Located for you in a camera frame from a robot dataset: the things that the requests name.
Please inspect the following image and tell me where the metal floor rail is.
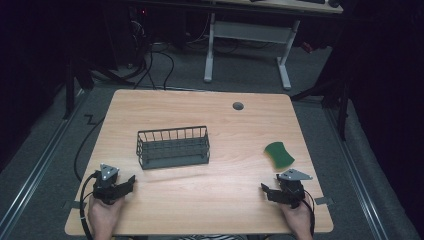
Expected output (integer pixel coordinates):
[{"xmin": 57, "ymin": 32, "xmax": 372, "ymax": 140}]
[
  {"xmin": 324, "ymin": 106, "xmax": 390, "ymax": 240},
  {"xmin": 0, "ymin": 89, "xmax": 88, "ymax": 231}
]

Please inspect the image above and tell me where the person's left hand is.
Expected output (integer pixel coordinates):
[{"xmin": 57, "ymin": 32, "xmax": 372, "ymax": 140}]
[{"xmin": 87, "ymin": 195, "xmax": 126, "ymax": 236}]

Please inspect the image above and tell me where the person's right hand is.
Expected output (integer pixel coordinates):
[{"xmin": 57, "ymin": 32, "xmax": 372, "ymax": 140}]
[{"xmin": 279, "ymin": 198, "xmax": 313, "ymax": 236}]

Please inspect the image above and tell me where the person's striped clothing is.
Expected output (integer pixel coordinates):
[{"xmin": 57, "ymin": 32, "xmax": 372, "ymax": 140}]
[{"xmin": 184, "ymin": 234, "xmax": 248, "ymax": 240}]

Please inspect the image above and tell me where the bundle of black cables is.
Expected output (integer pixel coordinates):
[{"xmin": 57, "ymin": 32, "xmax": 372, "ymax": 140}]
[{"xmin": 128, "ymin": 39, "xmax": 176, "ymax": 92}]

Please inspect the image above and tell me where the dark computer tower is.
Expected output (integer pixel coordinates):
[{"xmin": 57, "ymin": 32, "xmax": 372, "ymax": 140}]
[{"xmin": 128, "ymin": 5, "xmax": 153, "ymax": 69}]

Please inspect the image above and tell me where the black metal stand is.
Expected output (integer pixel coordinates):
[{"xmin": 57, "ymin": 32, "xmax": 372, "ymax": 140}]
[
  {"xmin": 289, "ymin": 74, "xmax": 352, "ymax": 142},
  {"xmin": 61, "ymin": 54, "xmax": 134, "ymax": 121}
]

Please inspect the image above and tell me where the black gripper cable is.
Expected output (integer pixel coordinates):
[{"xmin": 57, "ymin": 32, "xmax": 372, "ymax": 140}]
[
  {"xmin": 302, "ymin": 189, "xmax": 316, "ymax": 237},
  {"xmin": 78, "ymin": 170, "xmax": 101, "ymax": 240}
]

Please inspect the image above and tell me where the grey wire basket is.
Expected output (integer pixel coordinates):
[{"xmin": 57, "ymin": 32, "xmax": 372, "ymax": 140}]
[{"xmin": 135, "ymin": 125, "xmax": 211, "ymax": 171}]

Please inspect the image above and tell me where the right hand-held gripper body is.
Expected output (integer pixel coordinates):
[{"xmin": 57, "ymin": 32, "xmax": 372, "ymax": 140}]
[{"xmin": 275, "ymin": 168, "xmax": 314, "ymax": 210}]

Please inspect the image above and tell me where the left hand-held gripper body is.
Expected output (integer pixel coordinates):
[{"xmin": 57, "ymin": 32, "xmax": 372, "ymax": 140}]
[{"xmin": 92, "ymin": 162, "xmax": 125, "ymax": 206}]

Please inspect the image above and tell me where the grey tape piece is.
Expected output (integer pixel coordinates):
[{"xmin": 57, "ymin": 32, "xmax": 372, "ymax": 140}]
[
  {"xmin": 314, "ymin": 196, "xmax": 335, "ymax": 206},
  {"xmin": 63, "ymin": 200, "xmax": 88, "ymax": 211}
]

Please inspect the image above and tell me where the black floor cable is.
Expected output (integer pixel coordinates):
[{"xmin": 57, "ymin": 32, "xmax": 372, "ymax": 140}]
[{"xmin": 73, "ymin": 113, "xmax": 106, "ymax": 183}]

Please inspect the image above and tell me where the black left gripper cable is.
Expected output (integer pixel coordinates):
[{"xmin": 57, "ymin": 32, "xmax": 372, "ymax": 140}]
[{"xmin": 78, "ymin": 170, "xmax": 101, "ymax": 240}]

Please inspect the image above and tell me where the white-framed desk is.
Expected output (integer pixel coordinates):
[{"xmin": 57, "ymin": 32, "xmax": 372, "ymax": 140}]
[{"xmin": 203, "ymin": 0, "xmax": 344, "ymax": 91}]

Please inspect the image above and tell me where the green sponge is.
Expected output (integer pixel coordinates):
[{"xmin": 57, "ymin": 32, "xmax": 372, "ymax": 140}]
[{"xmin": 264, "ymin": 141, "xmax": 296, "ymax": 170}]

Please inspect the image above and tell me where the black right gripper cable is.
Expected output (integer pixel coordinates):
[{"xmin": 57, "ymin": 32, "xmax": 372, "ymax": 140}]
[{"xmin": 302, "ymin": 189, "xmax": 316, "ymax": 237}]

